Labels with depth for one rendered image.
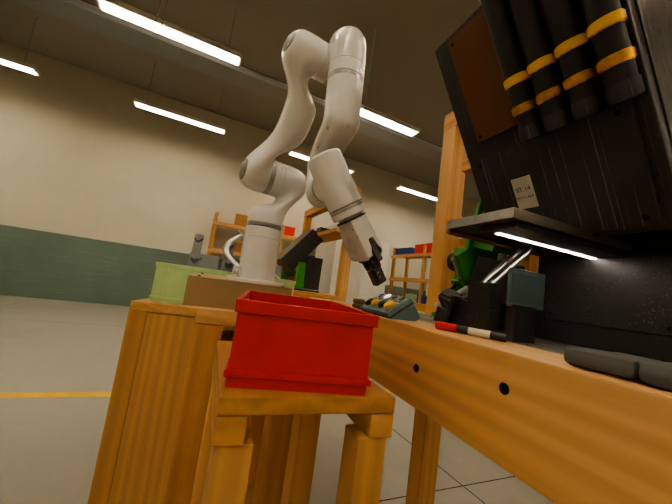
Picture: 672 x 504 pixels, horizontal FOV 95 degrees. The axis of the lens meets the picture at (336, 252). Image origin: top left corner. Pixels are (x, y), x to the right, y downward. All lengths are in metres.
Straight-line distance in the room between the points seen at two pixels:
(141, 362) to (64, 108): 7.38
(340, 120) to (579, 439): 0.68
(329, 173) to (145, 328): 1.06
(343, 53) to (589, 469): 0.84
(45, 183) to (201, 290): 7.32
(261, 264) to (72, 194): 7.15
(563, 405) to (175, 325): 1.31
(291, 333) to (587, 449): 0.36
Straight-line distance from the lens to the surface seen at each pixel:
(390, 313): 0.76
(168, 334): 1.47
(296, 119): 1.03
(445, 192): 1.66
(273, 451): 1.06
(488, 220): 0.63
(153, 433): 1.59
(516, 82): 0.74
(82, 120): 8.40
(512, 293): 0.69
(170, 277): 1.52
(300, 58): 1.01
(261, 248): 1.02
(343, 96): 0.80
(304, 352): 0.47
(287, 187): 1.08
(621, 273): 0.88
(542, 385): 0.48
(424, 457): 1.70
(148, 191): 7.81
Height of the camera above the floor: 0.95
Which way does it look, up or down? 7 degrees up
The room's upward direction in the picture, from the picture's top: 8 degrees clockwise
